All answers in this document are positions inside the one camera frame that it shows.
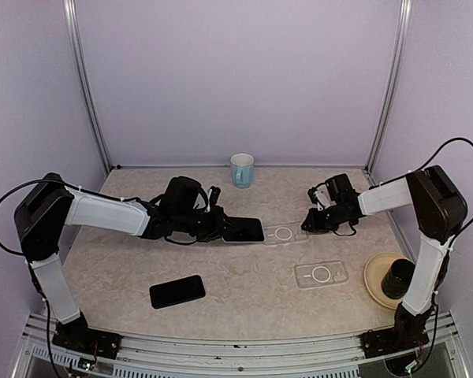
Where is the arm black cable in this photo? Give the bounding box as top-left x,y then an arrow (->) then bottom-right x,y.
412,136 -> 473,245
0,179 -> 151,257

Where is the dark green mug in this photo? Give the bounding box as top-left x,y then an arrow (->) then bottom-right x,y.
381,258 -> 415,300

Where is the aluminium front rail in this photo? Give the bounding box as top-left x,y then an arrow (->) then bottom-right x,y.
9,313 -> 473,377

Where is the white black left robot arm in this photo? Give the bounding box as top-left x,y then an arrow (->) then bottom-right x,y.
14,173 -> 233,350

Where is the black smartphone on table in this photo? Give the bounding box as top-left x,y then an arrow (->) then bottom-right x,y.
149,275 -> 206,309

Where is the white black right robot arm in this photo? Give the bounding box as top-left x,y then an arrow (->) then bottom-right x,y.
301,165 -> 467,350

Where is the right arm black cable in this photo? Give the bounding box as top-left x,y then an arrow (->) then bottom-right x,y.
412,136 -> 473,245

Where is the light blue ceramic mug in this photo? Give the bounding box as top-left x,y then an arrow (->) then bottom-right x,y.
230,153 -> 255,189

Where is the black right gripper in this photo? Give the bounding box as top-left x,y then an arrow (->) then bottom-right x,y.
301,204 -> 350,232

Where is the left aluminium corner post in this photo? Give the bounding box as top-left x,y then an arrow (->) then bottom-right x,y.
62,0 -> 113,174

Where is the right aluminium corner post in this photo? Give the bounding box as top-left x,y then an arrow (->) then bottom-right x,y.
365,0 -> 412,175

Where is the silver-edged black smartphone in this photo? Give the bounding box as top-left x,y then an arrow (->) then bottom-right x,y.
222,217 -> 265,243

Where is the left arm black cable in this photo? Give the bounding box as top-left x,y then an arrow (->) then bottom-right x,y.
0,179 -> 151,257

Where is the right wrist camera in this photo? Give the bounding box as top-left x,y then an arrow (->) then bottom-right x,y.
307,186 -> 330,209

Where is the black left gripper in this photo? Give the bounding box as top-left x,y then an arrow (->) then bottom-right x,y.
174,204 -> 240,243

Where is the aluminium corner post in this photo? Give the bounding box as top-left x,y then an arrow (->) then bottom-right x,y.
365,0 -> 412,175
62,0 -> 113,174

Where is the beige round plate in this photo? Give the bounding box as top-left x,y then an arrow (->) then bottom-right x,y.
363,253 -> 408,309

